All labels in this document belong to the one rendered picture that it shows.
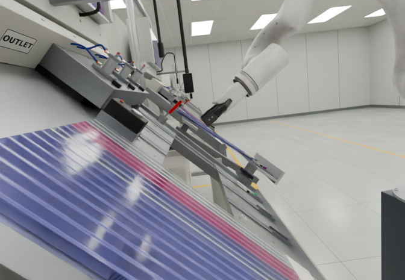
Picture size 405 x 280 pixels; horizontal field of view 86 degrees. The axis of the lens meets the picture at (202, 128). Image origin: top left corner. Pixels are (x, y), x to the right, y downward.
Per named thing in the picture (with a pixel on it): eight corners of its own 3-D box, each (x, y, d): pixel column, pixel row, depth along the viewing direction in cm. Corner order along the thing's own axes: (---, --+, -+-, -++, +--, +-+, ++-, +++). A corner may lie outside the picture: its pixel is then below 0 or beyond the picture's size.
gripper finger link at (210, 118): (217, 104, 66) (200, 119, 66) (218, 105, 63) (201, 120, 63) (224, 112, 66) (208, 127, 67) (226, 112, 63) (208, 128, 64)
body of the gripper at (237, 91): (233, 77, 74) (208, 100, 75) (240, 74, 64) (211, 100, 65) (248, 94, 75) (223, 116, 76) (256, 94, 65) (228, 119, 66)
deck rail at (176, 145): (246, 202, 86) (257, 189, 85) (248, 204, 84) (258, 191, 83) (93, 87, 77) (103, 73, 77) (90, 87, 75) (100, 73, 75)
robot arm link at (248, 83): (237, 72, 74) (231, 79, 74) (243, 69, 65) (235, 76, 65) (253, 91, 75) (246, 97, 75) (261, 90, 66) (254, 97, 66)
